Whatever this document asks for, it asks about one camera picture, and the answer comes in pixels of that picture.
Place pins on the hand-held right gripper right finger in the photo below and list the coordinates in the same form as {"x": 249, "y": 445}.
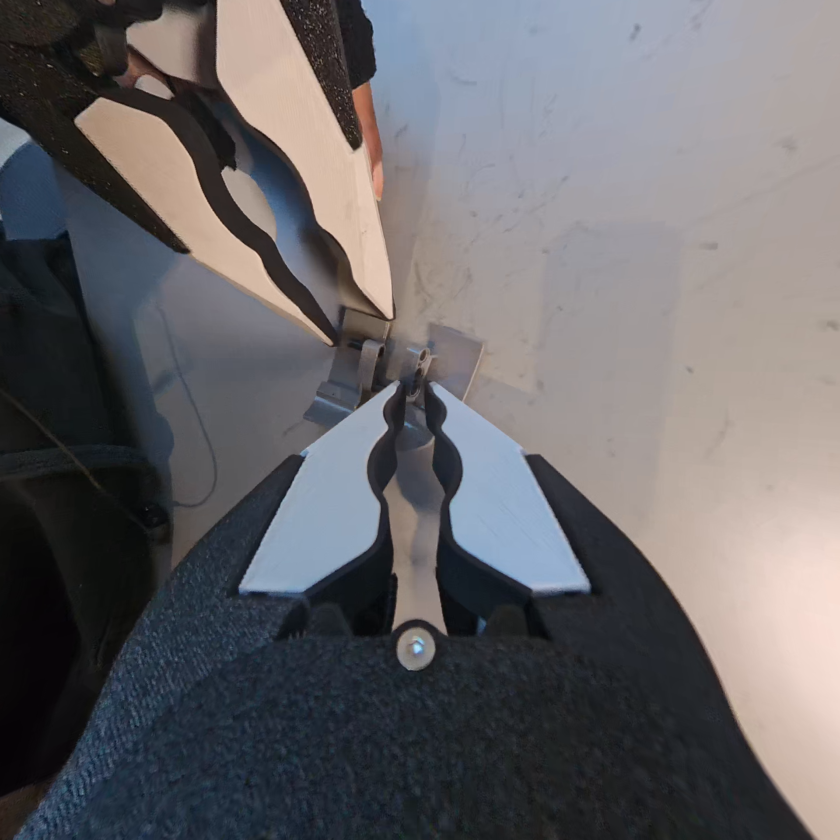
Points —
{"x": 512, "y": 518}

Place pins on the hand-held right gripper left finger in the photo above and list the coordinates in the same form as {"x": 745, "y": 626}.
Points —
{"x": 321, "y": 518}

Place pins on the grey fabric seat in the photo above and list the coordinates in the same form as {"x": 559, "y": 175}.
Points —
{"x": 26, "y": 190}

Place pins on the grey desk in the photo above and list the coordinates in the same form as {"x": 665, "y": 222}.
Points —
{"x": 590, "y": 328}

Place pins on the person's left hand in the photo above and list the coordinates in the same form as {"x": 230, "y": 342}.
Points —
{"x": 371, "y": 138}

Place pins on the person's black hoodie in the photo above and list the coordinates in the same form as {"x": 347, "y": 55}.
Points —
{"x": 65, "y": 590}

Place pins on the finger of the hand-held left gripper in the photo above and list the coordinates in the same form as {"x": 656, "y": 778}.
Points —
{"x": 295, "y": 98}
{"x": 164, "y": 170}

